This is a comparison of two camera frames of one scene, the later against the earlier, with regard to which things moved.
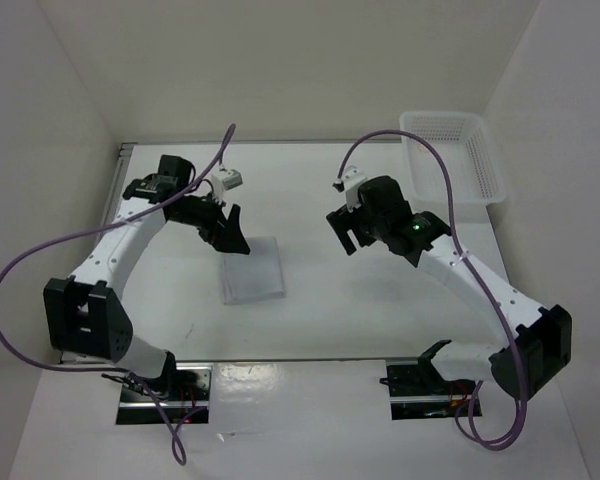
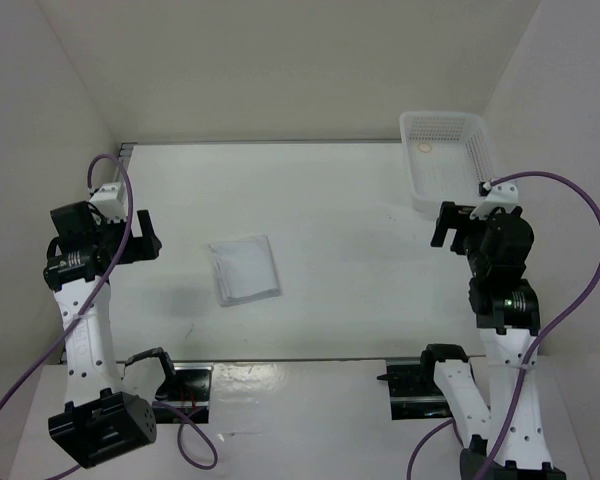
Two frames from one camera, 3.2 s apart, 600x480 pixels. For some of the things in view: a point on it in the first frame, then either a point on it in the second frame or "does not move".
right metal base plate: [417, 393] does not move
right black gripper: [341, 220] to [454, 215]
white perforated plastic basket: [465, 143] does not move
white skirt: [254, 276] does not move
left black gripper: [225, 235] to [143, 247]
